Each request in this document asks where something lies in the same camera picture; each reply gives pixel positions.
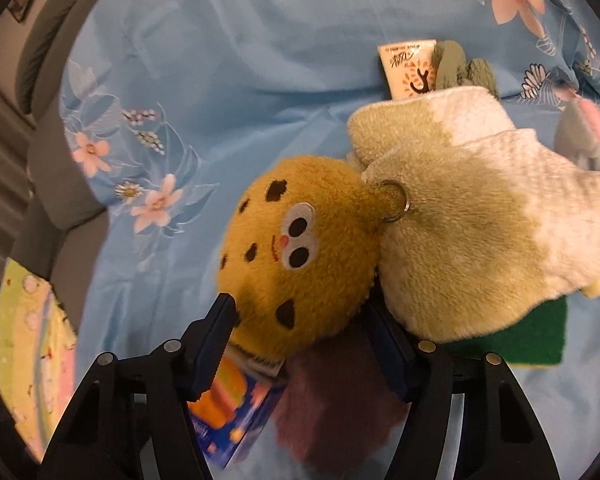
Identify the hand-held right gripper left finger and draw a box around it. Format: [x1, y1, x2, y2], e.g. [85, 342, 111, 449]
[37, 292, 238, 480]

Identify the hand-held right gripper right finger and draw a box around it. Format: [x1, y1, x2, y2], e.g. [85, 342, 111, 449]
[365, 301, 563, 480]

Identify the yellow spotted plush toy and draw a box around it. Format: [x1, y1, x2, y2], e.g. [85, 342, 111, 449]
[216, 156, 412, 361]

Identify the green and white plush towel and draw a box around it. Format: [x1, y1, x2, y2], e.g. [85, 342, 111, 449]
[362, 129, 600, 346]
[346, 85, 517, 167]

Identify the dark green scouring pad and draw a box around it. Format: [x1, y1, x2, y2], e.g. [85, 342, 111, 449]
[442, 294, 569, 369]

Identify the olive green fluffy cloth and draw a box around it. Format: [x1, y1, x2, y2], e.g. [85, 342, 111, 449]
[431, 39, 500, 97]

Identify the blue and orange packet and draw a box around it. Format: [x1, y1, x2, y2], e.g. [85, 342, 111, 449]
[186, 345, 289, 470]

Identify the yellow-green printed blanket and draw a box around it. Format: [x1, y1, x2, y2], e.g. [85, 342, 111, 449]
[0, 257, 79, 462]

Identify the blue floral bed sheet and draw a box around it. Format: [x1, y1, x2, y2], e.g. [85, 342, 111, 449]
[59, 0, 600, 480]

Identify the grey elephant plush toy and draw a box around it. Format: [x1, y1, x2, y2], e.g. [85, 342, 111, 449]
[552, 85, 600, 177]

